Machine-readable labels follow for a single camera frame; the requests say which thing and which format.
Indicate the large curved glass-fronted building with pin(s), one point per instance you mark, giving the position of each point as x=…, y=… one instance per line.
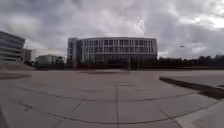
x=115, y=50

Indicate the grey concrete slab pavement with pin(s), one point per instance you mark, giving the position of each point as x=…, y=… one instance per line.
x=100, y=96

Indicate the grey multi-storey building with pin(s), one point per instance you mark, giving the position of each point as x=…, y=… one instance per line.
x=12, y=47

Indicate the row of dark trees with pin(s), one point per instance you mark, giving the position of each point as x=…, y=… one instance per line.
x=190, y=62

